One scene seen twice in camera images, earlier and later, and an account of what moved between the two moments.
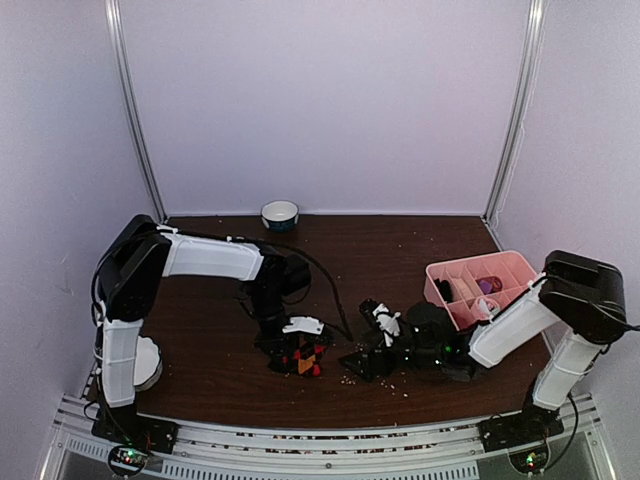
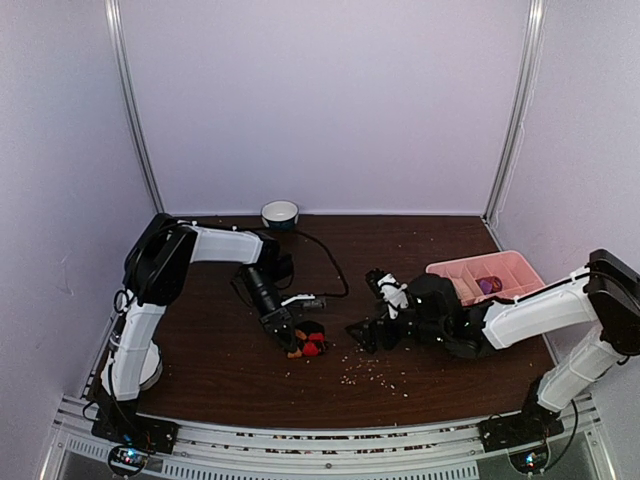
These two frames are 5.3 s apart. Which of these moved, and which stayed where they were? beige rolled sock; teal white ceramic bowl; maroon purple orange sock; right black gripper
Moved: right black gripper
Stayed: teal white ceramic bowl; maroon purple orange sock; beige rolled sock
